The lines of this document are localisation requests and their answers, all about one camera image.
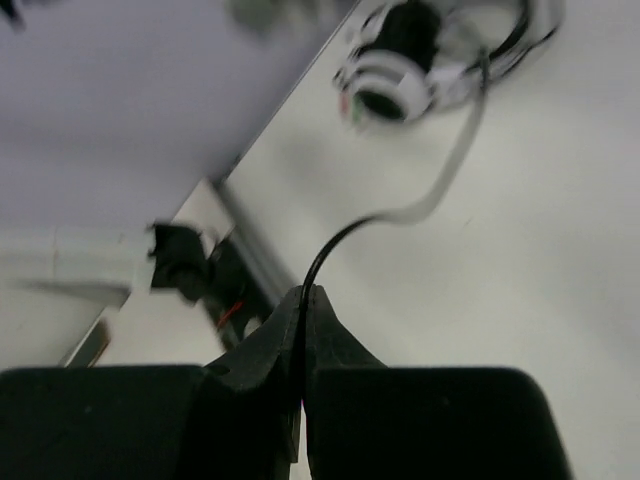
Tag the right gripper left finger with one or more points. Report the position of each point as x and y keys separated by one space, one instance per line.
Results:
x=254 y=399

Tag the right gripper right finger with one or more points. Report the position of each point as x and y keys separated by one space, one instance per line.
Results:
x=334 y=359

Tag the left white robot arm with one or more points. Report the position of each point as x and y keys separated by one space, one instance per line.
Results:
x=110 y=264

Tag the white black headphones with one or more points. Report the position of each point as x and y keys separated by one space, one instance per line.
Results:
x=391 y=72

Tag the metal base rail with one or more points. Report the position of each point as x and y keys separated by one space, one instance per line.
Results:
x=158 y=328

